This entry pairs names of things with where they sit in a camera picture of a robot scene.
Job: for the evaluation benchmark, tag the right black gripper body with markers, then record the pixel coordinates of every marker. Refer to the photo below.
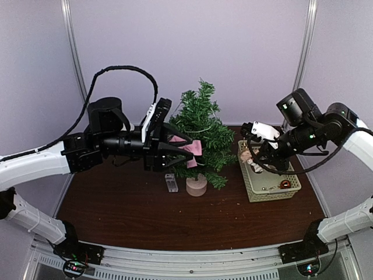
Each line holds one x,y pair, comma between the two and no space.
282,163

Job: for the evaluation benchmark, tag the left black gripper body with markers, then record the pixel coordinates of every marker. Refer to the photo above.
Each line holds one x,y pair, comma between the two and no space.
150,146

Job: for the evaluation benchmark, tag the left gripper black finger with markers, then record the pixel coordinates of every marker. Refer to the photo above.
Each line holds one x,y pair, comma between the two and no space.
175,137
174,160

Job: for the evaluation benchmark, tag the clear battery box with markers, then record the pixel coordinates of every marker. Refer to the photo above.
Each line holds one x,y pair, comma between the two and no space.
171,183

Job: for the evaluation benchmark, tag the white round ornament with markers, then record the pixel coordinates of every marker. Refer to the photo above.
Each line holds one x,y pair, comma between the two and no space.
246,157

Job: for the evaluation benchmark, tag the pink felt bow ornament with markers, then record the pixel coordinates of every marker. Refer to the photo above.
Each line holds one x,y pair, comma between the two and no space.
195,148

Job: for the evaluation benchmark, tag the red bauble ornament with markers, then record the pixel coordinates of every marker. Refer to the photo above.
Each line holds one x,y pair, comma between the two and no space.
285,184

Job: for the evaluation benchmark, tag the small green christmas tree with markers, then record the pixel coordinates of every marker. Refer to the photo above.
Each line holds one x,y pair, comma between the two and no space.
196,117

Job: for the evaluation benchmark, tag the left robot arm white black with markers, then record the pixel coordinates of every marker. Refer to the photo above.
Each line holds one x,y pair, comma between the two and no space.
109,133

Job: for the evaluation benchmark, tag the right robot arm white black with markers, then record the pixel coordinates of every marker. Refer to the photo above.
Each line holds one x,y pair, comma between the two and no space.
311,127

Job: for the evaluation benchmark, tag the beige plastic basket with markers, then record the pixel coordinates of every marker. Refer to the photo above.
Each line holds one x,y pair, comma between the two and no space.
266,186

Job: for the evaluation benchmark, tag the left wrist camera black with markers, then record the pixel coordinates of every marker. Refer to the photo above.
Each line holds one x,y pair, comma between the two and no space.
154,117

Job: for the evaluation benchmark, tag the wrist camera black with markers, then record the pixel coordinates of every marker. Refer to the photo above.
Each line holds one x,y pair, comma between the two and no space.
154,117
258,131

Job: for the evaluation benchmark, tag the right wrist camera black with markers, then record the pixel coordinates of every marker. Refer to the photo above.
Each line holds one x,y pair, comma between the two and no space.
258,131

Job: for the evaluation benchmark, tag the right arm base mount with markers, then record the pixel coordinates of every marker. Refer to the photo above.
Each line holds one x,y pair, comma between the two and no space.
310,246

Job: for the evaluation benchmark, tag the front aluminium rail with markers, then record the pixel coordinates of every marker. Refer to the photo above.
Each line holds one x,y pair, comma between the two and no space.
245,263

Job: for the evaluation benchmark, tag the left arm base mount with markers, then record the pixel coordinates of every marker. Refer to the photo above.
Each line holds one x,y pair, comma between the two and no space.
72,248

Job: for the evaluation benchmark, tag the right aluminium frame post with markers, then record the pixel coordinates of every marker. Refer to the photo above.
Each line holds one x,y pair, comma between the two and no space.
306,42

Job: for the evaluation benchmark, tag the aluminium frame post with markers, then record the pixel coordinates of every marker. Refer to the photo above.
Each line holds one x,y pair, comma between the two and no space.
68,22
306,42

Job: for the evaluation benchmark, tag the left aluminium frame post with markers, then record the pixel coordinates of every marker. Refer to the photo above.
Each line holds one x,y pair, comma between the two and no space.
68,22

